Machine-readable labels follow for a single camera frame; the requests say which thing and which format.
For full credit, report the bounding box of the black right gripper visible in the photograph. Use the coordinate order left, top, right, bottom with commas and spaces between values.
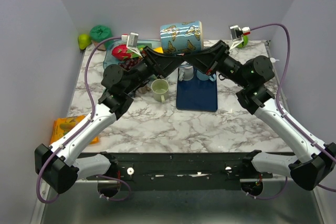
182, 40, 250, 88

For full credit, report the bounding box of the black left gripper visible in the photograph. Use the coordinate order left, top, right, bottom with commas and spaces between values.
122, 46, 183, 94

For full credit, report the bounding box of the light green mug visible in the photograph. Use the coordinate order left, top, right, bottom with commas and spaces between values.
151, 79, 169, 103

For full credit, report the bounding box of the large blue butterfly mug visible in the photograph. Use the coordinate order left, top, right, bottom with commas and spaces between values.
160, 20, 204, 55

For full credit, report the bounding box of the pale grey-blue mug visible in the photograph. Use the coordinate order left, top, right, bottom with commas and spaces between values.
178, 65, 194, 81

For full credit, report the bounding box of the brown striped mug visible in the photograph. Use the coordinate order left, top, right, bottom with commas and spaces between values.
137, 83, 151, 94

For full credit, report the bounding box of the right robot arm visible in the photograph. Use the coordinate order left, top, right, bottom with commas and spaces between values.
183, 40, 335, 190

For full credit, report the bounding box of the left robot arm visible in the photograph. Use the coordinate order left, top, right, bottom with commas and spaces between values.
35, 47, 184, 194

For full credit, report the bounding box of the yellow mango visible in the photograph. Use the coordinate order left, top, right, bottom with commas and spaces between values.
154, 47, 163, 54

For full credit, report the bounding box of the purple grape bunch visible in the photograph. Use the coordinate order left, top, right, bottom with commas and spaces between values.
119, 58, 141, 71

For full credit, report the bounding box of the red dragon fruit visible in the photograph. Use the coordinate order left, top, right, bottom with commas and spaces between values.
111, 44, 139, 61

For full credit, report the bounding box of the dark blue tray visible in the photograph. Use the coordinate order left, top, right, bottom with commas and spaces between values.
176, 70, 218, 112

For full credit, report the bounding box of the teal plastic fruit basket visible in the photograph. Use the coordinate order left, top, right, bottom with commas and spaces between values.
102, 39, 163, 72

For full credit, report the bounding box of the cream soap pump bottle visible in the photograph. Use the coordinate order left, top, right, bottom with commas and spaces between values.
270, 57, 279, 63

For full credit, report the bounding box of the green wrapped jar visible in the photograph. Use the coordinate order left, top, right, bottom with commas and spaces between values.
89, 25, 112, 46

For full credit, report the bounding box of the green pear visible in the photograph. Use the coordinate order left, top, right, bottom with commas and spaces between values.
78, 34, 91, 50

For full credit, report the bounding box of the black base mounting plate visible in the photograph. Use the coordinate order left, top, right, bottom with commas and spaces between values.
103, 152, 273, 191

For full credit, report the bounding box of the orange snack bag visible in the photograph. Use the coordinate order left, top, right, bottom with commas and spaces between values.
50, 115, 86, 144

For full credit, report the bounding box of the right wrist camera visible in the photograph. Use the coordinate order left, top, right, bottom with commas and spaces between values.
229, 25, 250, 50

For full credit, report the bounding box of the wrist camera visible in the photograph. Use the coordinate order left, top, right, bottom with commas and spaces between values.
229, 25, 250, 50
121, 32, 142, 58

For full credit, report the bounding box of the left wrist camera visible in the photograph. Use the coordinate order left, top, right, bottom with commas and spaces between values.
121, 32, 142, 58

